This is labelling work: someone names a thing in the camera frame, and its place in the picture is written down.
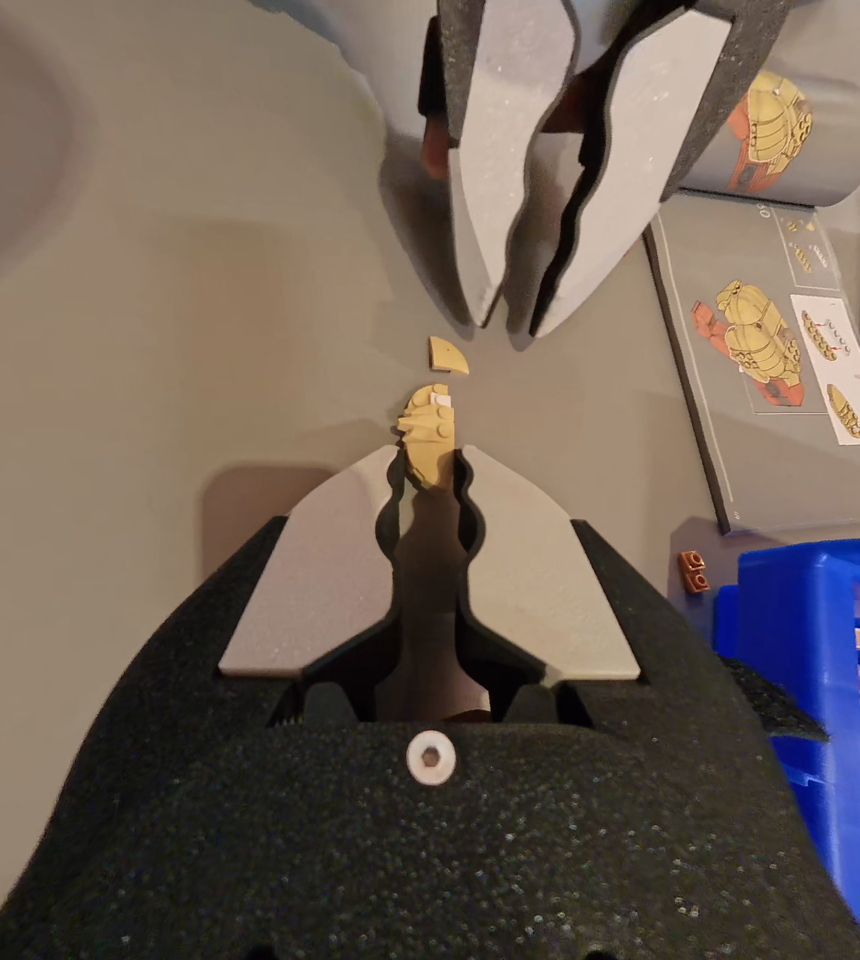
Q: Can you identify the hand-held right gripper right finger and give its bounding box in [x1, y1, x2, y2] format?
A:
[454, 444, 641, 721]

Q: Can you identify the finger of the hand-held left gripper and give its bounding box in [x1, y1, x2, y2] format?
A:
[530, 7, 736, 339]
[448, 0, 581, 328]

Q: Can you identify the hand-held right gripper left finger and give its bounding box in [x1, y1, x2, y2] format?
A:
[218, 444, 407, 721]

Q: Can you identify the tan brick assembly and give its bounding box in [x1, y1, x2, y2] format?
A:
[397, 384, 458, 493]

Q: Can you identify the grey desk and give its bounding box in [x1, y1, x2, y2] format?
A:
[0, 0, 746, 939]

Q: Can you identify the person's left hand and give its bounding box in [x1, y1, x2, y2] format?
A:
[420, 120, 453, 181]

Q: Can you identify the blue plastic storage bin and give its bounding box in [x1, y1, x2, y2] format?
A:
[711, 534, 860, 960]

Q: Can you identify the grey instruction booklet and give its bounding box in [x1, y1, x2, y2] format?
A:
[643, 0, 860, 535]

